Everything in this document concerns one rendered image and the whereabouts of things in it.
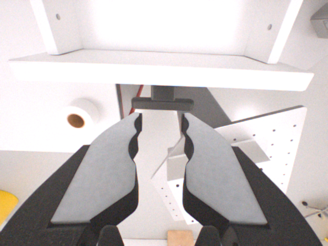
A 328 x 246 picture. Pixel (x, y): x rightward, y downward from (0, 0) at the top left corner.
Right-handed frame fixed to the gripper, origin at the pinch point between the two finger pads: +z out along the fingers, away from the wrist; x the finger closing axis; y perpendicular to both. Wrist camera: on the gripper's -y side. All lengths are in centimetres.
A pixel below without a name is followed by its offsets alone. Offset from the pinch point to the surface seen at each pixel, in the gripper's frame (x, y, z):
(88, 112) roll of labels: -15.4, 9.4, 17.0
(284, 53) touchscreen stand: 79, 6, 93
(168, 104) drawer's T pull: 0.7, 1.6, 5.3
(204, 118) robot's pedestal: 17, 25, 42
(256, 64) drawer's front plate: 10.1, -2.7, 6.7
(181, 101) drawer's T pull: 2.2, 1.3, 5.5
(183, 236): 37, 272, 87
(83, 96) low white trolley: -17.5, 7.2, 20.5
